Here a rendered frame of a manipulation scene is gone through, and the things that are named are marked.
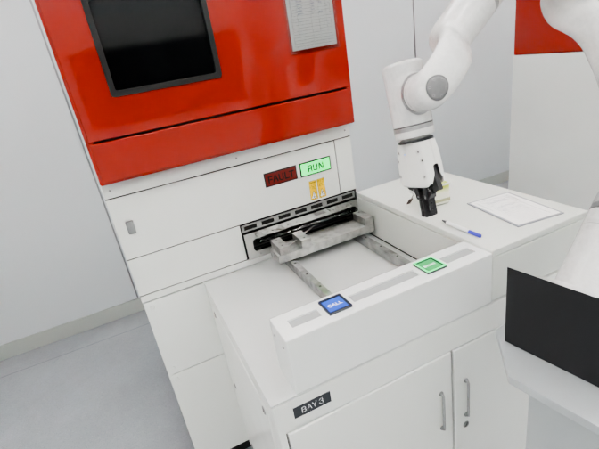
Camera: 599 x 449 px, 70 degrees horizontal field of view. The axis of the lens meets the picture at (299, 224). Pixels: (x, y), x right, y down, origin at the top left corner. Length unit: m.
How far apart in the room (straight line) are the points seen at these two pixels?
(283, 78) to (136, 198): 0.56
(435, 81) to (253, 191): 0.74
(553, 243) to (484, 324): 0.28
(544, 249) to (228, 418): 1.25
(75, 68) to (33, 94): 1.56
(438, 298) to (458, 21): 0.60
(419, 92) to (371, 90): 2.48
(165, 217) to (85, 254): 1.65
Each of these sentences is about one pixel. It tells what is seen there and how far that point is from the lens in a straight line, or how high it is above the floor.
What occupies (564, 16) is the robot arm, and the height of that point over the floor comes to 1.46.
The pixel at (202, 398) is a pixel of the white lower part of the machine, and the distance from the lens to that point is 1.71.
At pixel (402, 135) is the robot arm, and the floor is 1.28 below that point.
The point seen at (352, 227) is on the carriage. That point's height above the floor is 0.88.
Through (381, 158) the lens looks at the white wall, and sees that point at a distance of 3.46.
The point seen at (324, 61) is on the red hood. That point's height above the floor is 1.43.
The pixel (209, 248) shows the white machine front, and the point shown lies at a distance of 1.42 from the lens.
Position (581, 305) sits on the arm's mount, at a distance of 0.93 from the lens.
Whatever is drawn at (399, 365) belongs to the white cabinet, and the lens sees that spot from 1.09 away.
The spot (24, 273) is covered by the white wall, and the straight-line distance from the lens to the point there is 3.04.
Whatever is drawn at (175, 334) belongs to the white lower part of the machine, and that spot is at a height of 0.67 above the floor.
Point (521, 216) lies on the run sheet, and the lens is 1.31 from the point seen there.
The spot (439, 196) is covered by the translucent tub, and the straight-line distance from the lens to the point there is 1.39.
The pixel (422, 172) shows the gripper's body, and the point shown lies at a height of 1.21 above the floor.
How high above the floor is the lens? 1.49
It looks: 23 degrees down
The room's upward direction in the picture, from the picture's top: 10 degrees counter-clockwise
